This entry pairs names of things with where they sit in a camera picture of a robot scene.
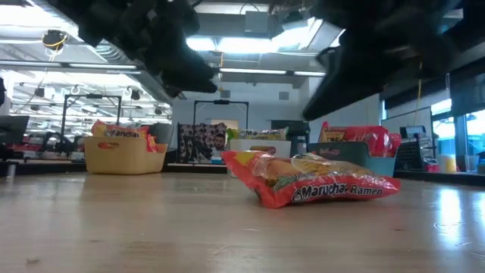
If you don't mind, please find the person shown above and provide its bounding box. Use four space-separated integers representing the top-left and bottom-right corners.
210 132 228 165

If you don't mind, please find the yellow ceiling pendant cord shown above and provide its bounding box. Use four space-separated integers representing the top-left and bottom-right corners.
217 51 226 92

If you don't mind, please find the green lime chili shrimp pack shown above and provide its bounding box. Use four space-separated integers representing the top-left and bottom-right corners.
226 127 289 141

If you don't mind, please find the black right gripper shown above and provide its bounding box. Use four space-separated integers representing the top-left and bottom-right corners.
302 0 455 121

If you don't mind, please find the black desk organizer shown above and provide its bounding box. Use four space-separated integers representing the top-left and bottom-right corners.
393 124 433 172

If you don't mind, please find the black monitor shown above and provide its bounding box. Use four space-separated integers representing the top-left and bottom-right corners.
0 115 30 145

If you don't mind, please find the dark office chair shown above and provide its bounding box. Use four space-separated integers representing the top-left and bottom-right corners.
147 121 176 152

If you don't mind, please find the red Saucy Noods pack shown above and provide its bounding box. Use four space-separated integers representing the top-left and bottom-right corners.
369 127 402 158
318 121 380 144

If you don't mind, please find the yellow hanging cable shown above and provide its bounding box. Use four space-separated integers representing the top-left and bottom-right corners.
415 62 424 126

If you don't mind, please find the dark background table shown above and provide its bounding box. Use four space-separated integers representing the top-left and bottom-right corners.
0 158 89 177
393 169 485 187

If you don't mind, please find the clear plastic cup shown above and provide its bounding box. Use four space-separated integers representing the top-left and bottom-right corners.
464 154 480 174

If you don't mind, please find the yellow container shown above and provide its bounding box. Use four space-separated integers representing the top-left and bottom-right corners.
439 154 458 174

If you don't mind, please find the long linear ceiling light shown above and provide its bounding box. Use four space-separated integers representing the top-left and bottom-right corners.
0 59 327 78

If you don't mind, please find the black ceiling device yellow cable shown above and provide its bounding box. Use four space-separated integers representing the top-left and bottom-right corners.
40 29 69 52

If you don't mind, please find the yellow plastic bin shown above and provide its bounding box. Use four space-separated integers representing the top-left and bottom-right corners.
83 136 168 175

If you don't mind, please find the black metal frame rig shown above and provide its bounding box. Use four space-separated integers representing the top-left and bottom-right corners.
61 93 122 137
193 99 250 132

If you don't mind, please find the bright window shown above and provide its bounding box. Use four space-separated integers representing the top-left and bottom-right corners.
430 98 485 156

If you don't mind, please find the dark patterned fabric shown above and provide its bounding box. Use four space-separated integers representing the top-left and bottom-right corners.
177 121 228 165

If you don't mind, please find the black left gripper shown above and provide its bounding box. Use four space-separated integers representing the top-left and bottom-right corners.
48 0 220 98

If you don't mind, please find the grey ceiling box unit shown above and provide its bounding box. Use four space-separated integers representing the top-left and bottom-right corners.
244 10 272 37

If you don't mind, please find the teal plastic bin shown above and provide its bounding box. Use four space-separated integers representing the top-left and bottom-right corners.
307 142 397 178

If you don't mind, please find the silver rectangular ceiling duct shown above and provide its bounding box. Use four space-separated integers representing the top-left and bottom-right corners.
272 14 342 54

